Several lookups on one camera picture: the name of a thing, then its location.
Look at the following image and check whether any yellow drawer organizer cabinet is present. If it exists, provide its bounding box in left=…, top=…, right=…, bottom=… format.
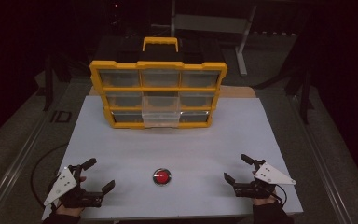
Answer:
left=89, top=36, right=228, bottom=130

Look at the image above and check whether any person's right hand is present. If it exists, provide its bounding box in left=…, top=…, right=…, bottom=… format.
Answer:
left=251, top=169, right=278, bottom=207

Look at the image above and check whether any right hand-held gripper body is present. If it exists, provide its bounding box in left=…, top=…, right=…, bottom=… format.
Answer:
left=232, top=159, right=297, bottom=200

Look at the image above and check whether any grey metal desk frame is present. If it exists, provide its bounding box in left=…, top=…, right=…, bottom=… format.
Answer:
left=170, top=0, right=258, bottom=77

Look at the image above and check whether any black stand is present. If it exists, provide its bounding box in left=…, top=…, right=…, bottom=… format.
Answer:
left=297, top=66, right=315, bottom=125
left=42, top=55, right=58, bottom=112

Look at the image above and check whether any metal floor rail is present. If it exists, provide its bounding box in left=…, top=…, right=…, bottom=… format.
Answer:
left=287, top=92, right=357, bottom=224
left=0, top=77, right=82, bottom=224

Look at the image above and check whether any red round button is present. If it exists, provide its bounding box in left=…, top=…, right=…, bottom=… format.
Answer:
left=152, top=167, right=172, bottom=187

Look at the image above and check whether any clear plastic drawer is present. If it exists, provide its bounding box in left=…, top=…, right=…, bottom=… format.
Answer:
left=141, top=95, right=182, bottom=129

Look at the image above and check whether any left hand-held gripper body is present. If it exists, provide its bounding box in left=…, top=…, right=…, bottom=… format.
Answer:
left=43, top=164, right=103, bottom=209

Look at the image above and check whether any black cable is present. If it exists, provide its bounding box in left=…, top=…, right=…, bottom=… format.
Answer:
left=273, top=184, right=289, bottom=207
left=30, top=142, right=70, bottom=209

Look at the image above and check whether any person's left hand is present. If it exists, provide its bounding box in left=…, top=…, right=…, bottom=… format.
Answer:
left=55, top=175, right=88, bottom=217

